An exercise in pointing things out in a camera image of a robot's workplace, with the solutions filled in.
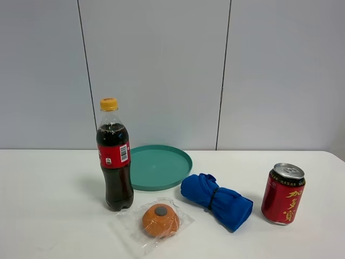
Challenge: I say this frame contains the orange bun in clear wrapper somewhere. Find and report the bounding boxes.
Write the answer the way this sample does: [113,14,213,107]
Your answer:
[109,198,195,258]

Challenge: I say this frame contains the cola bottle with yellow cap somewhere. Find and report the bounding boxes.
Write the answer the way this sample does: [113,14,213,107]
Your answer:
[96,98,134,211]

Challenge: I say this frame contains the red herbal tea can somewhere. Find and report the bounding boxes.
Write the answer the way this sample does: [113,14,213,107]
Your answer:
[261,163,306,225]

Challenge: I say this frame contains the black elastic band on cloth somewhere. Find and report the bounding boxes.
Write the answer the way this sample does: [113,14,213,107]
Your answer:
[207,187,219,210]

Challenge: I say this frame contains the rolled blue cloth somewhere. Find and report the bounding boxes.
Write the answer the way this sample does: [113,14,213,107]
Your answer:
[181,173,253,232]

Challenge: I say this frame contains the teal round plastic plate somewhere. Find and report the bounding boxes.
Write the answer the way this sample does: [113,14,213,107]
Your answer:
[130,145,193,192]

